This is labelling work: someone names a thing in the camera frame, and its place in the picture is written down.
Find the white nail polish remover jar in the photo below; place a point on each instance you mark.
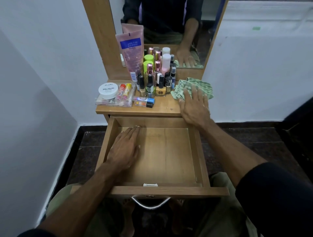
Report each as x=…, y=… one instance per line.
x=108, y=90

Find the lime green bottle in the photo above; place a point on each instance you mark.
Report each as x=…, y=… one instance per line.
x=146, y=66

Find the person's left foot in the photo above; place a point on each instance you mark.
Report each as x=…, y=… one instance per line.
x=128, y=217

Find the dressing table mirror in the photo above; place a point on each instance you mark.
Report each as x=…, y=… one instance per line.
x=207, y=36

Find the wooden dressing table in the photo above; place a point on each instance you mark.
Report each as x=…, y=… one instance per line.
x=166, y=107

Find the blue polish bottle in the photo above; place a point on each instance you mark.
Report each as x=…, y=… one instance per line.
x=173, y=70

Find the blue-white bottle black cap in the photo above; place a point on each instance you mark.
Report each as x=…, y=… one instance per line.
x=138, y=81

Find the black-capped clear tube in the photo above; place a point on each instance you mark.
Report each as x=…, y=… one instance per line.
x=144, y=104

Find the pink spray bottle white cap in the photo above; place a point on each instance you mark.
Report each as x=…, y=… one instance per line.
x=166, y=62

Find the person's black right sleeve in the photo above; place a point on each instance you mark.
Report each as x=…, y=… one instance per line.
x=276, y=202

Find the person's black sleeve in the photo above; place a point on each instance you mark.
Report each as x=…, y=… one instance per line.
x=36, y=233
x=276, y=202

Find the person's olive green trousers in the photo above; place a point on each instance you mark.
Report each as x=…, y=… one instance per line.
x=225, y=219

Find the blue-capped lip balm tube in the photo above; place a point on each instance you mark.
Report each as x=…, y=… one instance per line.
x=145, y=100

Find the person's left forearm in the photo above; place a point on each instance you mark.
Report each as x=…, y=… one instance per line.
x=80, y=202

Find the wooden drawer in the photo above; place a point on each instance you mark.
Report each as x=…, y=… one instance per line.
x=166, y=156

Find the person's black left sleeve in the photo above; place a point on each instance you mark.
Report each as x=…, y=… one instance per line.
x=36, y=233

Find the yellow-capped lip balm tube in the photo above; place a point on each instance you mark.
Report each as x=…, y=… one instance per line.
x=126, y=92

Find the red-capped lip balm tube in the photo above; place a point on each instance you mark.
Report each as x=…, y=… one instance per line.
x=120, y=93

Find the white-capped dark polish bottle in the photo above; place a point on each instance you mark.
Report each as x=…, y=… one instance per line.
x=159, y=77

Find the slim clear perfume bottle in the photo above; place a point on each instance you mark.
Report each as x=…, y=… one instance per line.
x=157, y=66

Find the beige polish bottle black cap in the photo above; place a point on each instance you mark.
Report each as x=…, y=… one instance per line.
x=142, y=91

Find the silver polish bottle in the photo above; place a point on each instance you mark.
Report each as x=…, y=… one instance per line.
x=150, y=89

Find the yellow square polish bottle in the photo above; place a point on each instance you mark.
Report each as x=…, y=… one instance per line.
x=160, y=92

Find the person's left hand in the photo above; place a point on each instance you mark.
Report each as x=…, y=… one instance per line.
x=123, y=151

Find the clear plastic compartment box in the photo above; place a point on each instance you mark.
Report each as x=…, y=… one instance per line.
x=105, y=103

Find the person's right forearm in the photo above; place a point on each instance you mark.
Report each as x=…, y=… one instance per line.
x=229, y=153

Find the pink cosmetic lotion tube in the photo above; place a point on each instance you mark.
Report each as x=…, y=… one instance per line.
x=132, y=56

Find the pink perfume bottle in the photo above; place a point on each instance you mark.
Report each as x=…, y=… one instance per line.
x=150, y=68

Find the person's right hand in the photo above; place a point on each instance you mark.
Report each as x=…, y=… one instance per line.
x=195, y=110

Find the gold polish bottle patterned cap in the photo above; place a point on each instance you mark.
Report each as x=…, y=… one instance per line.
x=168, y=84

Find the green striped cloth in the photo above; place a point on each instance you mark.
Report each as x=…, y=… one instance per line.
x=181, y=88

